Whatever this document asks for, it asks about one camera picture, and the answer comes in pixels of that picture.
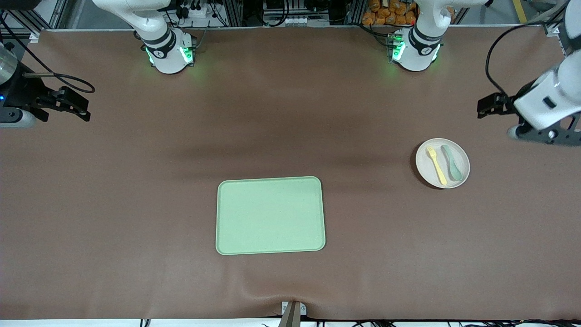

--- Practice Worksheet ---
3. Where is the yellow plastic fork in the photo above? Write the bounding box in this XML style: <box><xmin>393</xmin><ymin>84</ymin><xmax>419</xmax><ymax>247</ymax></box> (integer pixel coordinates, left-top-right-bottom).
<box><xmin>426</xmin><ymin>146</ymin><xmax>448</xmax><ymax>186</ymax></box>

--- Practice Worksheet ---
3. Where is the round white plate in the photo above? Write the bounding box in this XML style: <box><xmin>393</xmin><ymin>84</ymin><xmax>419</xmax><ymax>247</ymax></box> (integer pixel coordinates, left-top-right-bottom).
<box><xmin>415</xmin><ymin>138</ymin><xmax>471</xmax><ymax>189</ymax></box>

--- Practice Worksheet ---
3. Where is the green plastic spoon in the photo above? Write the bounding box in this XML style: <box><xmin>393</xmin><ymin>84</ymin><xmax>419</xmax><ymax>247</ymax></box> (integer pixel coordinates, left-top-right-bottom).
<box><xmin>441</xmin><ymin>144</ymin><xmax>463</xmax><ymax>182</ymax></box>

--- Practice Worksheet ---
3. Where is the brown table cover mat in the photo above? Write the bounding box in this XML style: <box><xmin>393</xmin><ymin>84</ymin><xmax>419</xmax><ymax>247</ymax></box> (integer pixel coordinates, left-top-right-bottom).
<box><xmin>0</xmin><ymin>25</ymin><xmax>581</xmax><ymax>321</ymax></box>

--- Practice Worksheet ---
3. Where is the orange packets pile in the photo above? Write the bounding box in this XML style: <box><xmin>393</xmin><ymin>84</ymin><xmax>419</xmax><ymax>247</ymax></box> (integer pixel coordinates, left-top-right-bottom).
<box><xmin>362</xmin><ymin>0</ymin><xmax>418</xmax><ymax>26</ymax></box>

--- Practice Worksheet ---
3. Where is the white power strip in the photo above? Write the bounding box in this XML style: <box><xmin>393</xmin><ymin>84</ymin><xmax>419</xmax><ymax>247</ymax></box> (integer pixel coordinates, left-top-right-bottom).
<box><xmin>179</xmin><ymin>2</ymin><xmax>208</xmax><ymax>19</ymax></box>

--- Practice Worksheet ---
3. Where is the light green rectangular tray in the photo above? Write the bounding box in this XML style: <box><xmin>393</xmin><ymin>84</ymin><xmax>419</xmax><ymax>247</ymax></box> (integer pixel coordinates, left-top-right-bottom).
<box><xmin>216</xmin><ymin>176</ymin><xmax>326</xmax><ymax>256</ymax></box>

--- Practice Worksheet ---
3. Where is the metal table edge clamp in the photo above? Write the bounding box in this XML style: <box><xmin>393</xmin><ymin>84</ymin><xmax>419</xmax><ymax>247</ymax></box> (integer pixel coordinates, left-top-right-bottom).
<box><xmin>281</xmin><ymin>301</ymin><xmax>307</xmax><ymax>327</ymax></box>

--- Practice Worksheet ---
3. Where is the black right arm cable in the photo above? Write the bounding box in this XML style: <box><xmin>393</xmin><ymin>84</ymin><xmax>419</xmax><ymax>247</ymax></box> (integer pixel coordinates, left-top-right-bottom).
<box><xmin>0</xmin><ymin>13</ymin><xmax>96</xmax><ymax>94</ymax></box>

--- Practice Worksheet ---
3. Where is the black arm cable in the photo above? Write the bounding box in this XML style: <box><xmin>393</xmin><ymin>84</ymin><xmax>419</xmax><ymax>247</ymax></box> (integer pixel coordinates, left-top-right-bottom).
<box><xmin>0</xmin><ymin>13</ymin><xmax>96</xmax><ymax>94</ymax></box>
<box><xmin>485</xmin><ymin>0</ymin><xmax>571</xmax><ymax>103</ymax></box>

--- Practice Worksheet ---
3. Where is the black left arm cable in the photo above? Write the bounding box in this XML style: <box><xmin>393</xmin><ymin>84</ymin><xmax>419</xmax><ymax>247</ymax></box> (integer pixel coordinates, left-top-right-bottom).
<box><xmin>485</xmin><ymin>0</ymin><xmax>571</xmax><ymax>103</ymax></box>

